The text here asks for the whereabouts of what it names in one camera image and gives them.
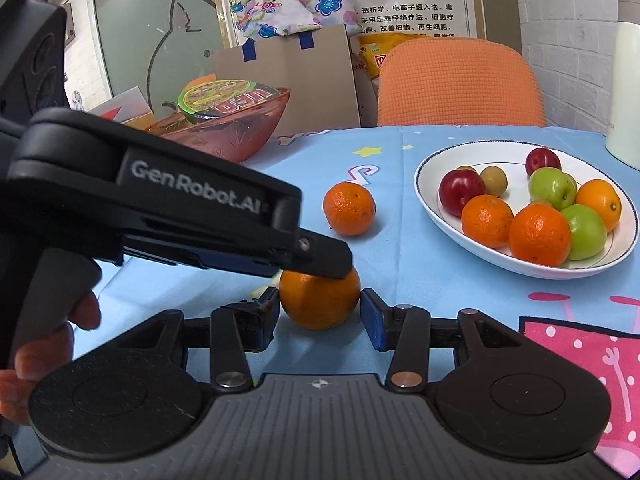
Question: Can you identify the orange fabric chair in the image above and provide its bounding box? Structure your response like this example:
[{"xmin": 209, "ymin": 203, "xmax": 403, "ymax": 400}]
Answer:
[{"xmin": 376, "ymin": 37, "xmax": 547, "ymax": 128}]

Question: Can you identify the brown cardboard sheet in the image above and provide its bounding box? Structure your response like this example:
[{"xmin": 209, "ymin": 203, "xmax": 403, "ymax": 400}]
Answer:
[{"xmin": 212, "ymin": 24, "xmax": 362, "ymax": 137}]

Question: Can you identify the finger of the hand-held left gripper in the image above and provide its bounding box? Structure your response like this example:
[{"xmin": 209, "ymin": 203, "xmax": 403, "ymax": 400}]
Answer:
[{"xmin": 122, "ymin": 220, "xmax": 354, "ymax": 281}]

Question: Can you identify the smooth orange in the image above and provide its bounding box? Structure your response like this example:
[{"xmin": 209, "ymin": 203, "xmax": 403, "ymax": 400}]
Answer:
[
  {"xmin": 279, "ymin": 265, "xmax": 362, "ymax": 331},
  {"xmin": 575, "ymin": 179, "xmax": 622, "ymax": 232}
]

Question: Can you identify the instant noodle cup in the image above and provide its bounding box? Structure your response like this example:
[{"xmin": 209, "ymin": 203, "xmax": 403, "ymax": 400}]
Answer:
[{"xmin": 176, "ymin": 79, "xmax": 283, "ymax": 125}]

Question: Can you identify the bumpy mandarin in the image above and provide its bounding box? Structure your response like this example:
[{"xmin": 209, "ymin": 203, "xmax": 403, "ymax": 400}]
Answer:
[
  {"xmin": 508, "ymin": 202, "xmax": 572, "ymax": 267},
  {"xmin": 322, "ymin": 182, "xmax": 377, "ymax": 237},
  {"xmin": 461, "ymin": 194, "xmax": 515, "ymax": 249}
]

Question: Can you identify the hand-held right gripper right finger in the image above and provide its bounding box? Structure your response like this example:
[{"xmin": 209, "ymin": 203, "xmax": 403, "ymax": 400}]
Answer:
[{"xmin": 360, "ymin": 288, "xmax": 523, "ymax": 392}]

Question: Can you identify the brown speckled round fruit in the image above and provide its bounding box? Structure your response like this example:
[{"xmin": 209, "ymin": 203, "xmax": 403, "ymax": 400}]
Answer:
[{"xmin": 480, "ymin": 166, "xmax": 509, "ymax": 197}]

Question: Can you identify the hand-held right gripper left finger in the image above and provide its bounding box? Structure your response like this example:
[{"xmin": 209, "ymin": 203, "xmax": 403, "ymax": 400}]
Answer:
[{"xmin": 112, "ymin": 287, "xmax": 282, "ymax": 392}]

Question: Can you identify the white thermos jug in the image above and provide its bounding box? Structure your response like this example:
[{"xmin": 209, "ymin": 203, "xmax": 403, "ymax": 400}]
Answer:
[{"xmin": 605, "ymin": 0, "xmax": 640, "ymax": 171}]

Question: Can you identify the yellow snack bag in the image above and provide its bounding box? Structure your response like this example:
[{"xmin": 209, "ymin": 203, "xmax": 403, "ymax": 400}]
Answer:
[{"xmin": 356, "ymin": 32, "xmax": 432, "ymax": 81}]

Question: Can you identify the pink plastic bowl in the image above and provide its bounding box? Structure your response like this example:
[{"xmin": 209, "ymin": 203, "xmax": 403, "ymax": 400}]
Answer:
[{"xmin": 145, "ymin": 87, "xmax": 292, "ymax": 163}]

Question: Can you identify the small red plum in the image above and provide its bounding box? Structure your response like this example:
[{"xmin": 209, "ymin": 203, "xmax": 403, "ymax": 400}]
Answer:
[{"xmin": 525, "ymin": 147, "xmax": 562, "ymax": 178}]

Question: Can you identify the person's left hand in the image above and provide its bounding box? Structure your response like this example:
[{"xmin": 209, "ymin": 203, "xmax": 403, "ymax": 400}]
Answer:
[{"xmin": 0, "ymin": 292, "xmax": 103, "ymax": 428}]

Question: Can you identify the large dark red plum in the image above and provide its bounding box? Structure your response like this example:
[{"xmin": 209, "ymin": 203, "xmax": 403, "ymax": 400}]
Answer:
[{"xmin": 439, "ymin": 169, "xmax": 487, "ymax": 218}]

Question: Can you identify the green apple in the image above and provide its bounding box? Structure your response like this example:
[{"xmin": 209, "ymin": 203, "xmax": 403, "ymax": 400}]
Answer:
[
  {"xmin": 528, "ymin": 166, "xmax": 578, "ymax": 211},
  {"xmin": 560, "ymin": 204, "xmax": 608, "ymax": 261}
]

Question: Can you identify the frosted glass door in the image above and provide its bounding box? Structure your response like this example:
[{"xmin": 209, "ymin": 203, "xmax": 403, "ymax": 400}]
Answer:
[{"xmin": 90, "ymin": 0, "xmax": 226, "ymax": 111}]

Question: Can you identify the white plate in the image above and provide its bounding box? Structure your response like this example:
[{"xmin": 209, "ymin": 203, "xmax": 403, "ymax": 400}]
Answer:
[{"xmin": 414, "ymin": 141, "xmax": 637, "ymax": 280}]

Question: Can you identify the wall poster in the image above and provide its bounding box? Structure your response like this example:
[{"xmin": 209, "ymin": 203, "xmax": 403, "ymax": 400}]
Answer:
[{"xmin": 220, "ymin": 0, "xmax": 486, "ymax": 61}]

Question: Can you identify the floral cloth bag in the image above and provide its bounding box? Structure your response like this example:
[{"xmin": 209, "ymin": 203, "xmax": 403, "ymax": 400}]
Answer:
[{"xmin": 235, "ymin": 0, "xmax": 361, "ymax": 41}]

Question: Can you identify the blue star printed tablecloth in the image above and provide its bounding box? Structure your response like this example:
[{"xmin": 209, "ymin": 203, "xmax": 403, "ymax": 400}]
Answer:
[{"xmin": 70, "ymin": 124, "xmax": 640, "ymax": 467}]

